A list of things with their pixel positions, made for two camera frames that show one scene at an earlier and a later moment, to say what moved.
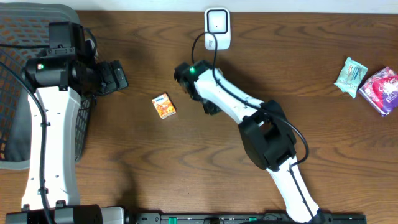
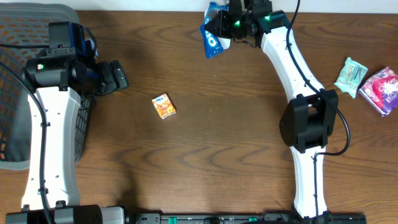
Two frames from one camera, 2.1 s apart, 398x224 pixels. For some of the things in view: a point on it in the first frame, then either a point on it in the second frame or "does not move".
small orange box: (164, 106) does not move
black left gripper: (109, 76) does not move
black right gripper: (211, 110) → (222, 30)
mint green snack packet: (351, 76) does not move
